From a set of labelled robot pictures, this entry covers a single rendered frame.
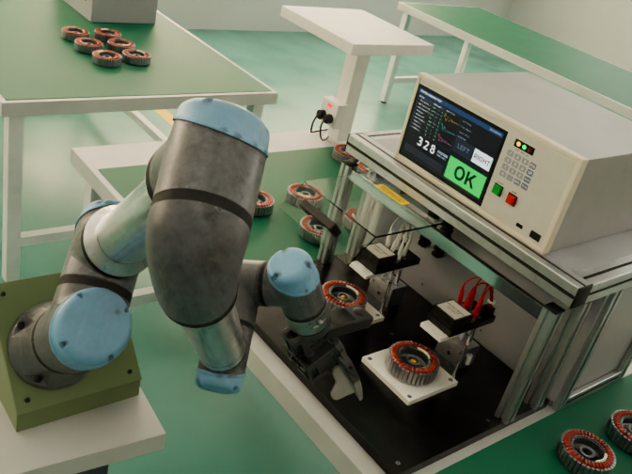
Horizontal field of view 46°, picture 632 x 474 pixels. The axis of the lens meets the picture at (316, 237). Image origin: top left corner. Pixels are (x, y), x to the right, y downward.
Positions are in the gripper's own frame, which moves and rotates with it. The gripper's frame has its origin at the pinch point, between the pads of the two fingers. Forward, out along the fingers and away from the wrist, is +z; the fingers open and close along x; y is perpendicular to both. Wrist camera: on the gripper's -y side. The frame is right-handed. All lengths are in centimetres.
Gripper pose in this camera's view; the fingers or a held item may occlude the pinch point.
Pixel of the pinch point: (340, 373)
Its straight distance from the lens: 144.1
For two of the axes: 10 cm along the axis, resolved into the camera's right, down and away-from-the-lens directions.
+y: -7.8, 5.6, -2.9
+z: 2.1, 6.6, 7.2
